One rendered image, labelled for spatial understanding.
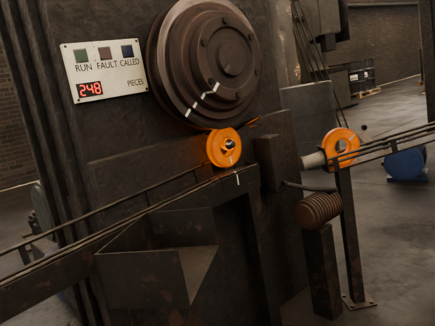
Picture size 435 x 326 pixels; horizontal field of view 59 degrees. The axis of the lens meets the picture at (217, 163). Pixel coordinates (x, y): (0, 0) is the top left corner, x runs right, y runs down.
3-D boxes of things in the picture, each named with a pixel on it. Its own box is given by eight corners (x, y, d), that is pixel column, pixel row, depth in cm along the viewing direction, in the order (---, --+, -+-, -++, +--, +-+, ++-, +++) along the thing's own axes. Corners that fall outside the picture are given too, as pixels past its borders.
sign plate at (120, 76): (74, 103, 120) (59, 44, 117) (146, 91, 136) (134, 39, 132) (76, 103, 118) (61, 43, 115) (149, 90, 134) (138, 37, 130)
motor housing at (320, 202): (306, 315, 167) (288, 199, 157) (334, 292, 180) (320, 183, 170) (331, 326, 157) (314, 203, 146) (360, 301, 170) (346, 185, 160)
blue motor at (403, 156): (384, 187, 310) (379, 145, 304) (392, 168, 358) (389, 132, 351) (427, 186, 294) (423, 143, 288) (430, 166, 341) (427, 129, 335)
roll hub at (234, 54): (262, 56, 144) (231, 117, 136) (213, 0, 129) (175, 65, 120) (273, 54, 140) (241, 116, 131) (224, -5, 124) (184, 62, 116)
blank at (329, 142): (337, 172, 160) (341, 173, 157) (313, 146, 157) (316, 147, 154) (364, 145, 160) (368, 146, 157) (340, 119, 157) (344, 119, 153)
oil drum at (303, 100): (277, 169, 436) (265, 90, 419) (309, 156, 471) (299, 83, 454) (320, 172, 390) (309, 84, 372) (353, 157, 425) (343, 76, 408)
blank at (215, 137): (200, 134, 139) (206, 134, 136) (230, 120, 148) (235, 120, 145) (211, 173, 143) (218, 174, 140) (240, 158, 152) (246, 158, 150)
